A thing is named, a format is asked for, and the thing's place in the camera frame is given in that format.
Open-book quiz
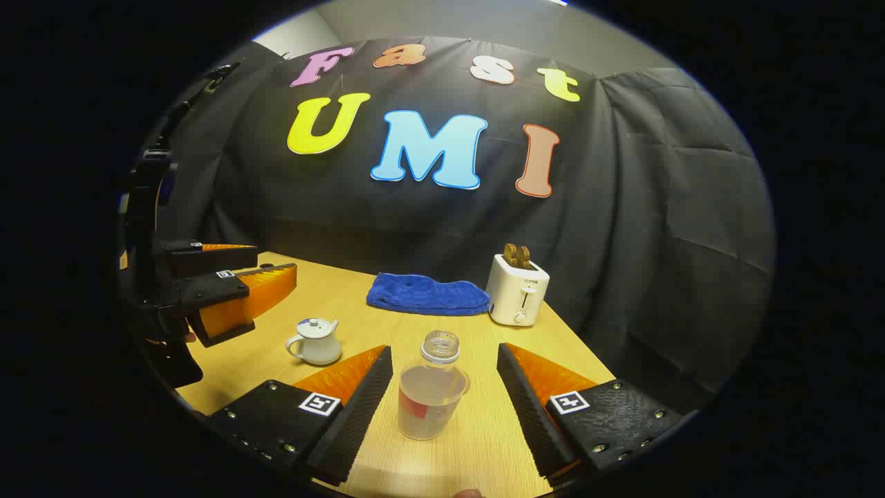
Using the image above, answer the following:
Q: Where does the white toaster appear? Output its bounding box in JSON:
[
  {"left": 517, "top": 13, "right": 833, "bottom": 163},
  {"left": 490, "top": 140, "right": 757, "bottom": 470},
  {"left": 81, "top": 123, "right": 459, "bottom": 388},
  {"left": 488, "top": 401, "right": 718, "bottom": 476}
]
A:
[{"left": 485, "top": 253, "right": 551, "bottom": 327}]

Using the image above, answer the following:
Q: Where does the blue towel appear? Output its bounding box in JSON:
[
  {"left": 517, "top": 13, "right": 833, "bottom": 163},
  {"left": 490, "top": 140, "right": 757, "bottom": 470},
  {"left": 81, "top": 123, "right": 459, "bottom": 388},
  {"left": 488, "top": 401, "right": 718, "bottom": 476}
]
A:
[{"left": 366, "top": 273, "right": 492, "bottom": 317}]

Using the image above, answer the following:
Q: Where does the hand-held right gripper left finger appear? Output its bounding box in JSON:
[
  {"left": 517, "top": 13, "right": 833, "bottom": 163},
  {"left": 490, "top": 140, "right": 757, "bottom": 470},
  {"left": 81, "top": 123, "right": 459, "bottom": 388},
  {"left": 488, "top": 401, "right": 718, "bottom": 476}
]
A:
[{"left": 204, "top": 344, "right": 393, "bottom": 487}]

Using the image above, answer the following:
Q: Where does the clear plastic water bottle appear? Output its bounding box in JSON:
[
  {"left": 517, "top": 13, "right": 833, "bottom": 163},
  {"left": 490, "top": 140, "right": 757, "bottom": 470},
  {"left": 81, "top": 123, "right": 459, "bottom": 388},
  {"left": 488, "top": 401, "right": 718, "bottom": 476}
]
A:
[{"left": 397, "top": 330, "right": 472, "bottom": 442}]

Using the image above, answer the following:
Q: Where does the white ceramic teacup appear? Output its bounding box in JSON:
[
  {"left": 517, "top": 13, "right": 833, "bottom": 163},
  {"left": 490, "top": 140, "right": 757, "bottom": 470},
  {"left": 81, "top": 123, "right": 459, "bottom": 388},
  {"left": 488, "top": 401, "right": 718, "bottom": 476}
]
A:
[{"left": 286, "top": 320, "right": 343, "bottom": 366}]

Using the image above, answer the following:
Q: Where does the black backdrop cloth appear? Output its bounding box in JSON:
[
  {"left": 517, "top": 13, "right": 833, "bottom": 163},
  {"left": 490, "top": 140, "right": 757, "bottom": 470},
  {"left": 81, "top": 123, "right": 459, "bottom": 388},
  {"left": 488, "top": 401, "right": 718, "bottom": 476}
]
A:
[{"left": 159, "top": 35, "right": 779, "bottom": 416}]

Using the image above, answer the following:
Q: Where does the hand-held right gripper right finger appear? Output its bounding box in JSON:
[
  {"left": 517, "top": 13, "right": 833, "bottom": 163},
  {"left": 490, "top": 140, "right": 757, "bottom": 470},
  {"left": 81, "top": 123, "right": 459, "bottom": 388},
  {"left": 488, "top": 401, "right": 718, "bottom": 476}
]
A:
[{"left": 496, "top": 342, "right": 685, "bottom": 485}]

